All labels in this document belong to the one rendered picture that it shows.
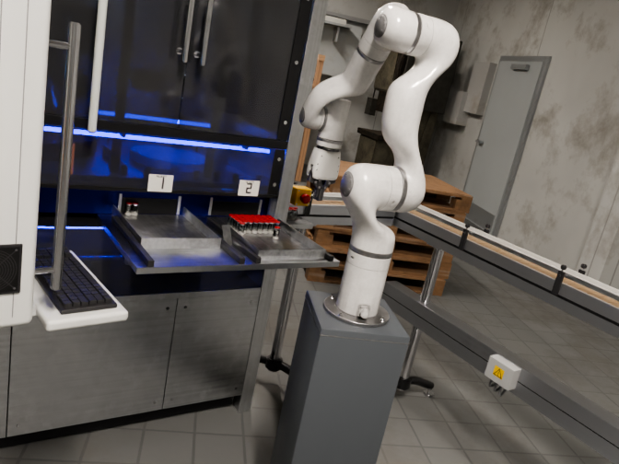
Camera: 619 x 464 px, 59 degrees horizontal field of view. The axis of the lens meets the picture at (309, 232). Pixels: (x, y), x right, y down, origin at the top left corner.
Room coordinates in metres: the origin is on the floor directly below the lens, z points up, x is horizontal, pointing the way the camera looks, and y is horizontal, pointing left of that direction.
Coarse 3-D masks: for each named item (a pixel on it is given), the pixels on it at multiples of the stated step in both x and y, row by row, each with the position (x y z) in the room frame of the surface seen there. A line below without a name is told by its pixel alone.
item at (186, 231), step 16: (112, 208) 1.81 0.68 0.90; (128, 224) 1.66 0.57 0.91; (144, 224) 1.78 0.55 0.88; (160, 224) 1.81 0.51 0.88; (176, 224) 1.85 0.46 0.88; (192, 224) 1.88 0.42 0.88; (144, 240) 1.55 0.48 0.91; (160, 240) 1.58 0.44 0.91; (176, 240) 1.61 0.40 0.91; (192, 240) 1.64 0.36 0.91; (208, 240) 1.67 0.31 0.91
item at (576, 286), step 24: (408, 216) 2.58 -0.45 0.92; (432, 216) 2.49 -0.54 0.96; (432, 240) 2.43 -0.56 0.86; (456, 240) 2.32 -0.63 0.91; (480, 240) 2.33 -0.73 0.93; (504, 240) 2.25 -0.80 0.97; (480, 264) 2.20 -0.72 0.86; (504, 264) 2.11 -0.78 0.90; (528, 264) 2.09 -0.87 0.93; (552, 264) 2.05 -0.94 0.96; (528, 288) 2.01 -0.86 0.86; (552, 288) 1.94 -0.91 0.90; (576, 288) 1.89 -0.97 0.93; (600, 288) 1.83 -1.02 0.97; (576, 312) 1.85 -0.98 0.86; (600, 312) 1.78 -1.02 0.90
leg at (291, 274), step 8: (304, 232) 2.38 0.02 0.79; (288, 272) 2.38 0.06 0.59; (296, 272) 2.38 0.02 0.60; (288, 280) 2.37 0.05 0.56; (288, 288) 2.37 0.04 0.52; (288, 296) 2.37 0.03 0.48; (280, 304) 2.39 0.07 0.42; (288, 304) 2.38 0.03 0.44; (280, 312) 2.38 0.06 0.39; (288, 312) 2.38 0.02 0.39; (280, 320) 2.37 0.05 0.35; (280, 328) 2.37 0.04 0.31; (280, 336) 2.37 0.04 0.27; (280, 344) 2.38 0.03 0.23; (272, 352) 2.38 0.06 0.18; (280, 352) 2.38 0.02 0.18
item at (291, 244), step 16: (224, 224) 1.87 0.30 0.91; (240, 240) 1.76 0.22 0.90; (256, 240) 1.85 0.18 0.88; (272, 240) 1.88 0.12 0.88; (288, 240) 1.92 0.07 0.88; (304, 240) 1.91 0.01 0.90; (272, 256) 1.68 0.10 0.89; (288, 256) 1.72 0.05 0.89; (304, 256) 1.76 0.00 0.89; (320, 256) 1.79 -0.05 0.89
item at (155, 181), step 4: (152, 176) 1.81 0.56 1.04; (156, 176) 1.82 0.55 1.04; (160, 176) 1.83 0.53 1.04; (164, 176) 1.84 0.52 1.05; (168, 176) 1.84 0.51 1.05; (172, 176) 1.85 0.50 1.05; (148, 180) 1.81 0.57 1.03; (152, 180) 1.81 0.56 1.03; (156, 180) 1.82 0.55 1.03; (160, 180) 1.83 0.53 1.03; (164, 180) 1.84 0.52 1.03; (168, 180) 1.84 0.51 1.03; (172, 180) 1.85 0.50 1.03; (148, 184) 1.81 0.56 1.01; (152, 184) 1.81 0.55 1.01; (156, 184) 1.82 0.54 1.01; (160, 184) 1.83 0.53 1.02; (164, 184) 1.84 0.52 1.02; (168, 184) 1.84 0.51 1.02; (148, 188) 1.81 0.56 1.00; (152, 188) 1.81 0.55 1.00; (156, 188) 1.82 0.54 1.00; (160, 188) 1.83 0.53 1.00; (164, 188) 1.84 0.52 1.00; (168, 188) 1.85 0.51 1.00
